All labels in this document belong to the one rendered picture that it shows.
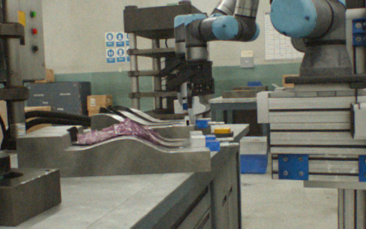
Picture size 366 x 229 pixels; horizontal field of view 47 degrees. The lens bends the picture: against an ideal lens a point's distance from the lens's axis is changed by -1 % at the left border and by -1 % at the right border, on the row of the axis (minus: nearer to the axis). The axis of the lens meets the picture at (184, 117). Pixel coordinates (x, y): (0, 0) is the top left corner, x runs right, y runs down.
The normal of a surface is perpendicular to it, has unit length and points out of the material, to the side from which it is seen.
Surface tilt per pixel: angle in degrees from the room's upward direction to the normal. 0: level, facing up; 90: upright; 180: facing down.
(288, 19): 97
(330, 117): 90
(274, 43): 90
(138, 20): 90
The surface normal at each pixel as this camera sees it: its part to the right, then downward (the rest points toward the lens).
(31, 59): 0.96, -0.01
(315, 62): -0.64, -0.22
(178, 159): 0.03, 0.08
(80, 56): -0.25, 0.09
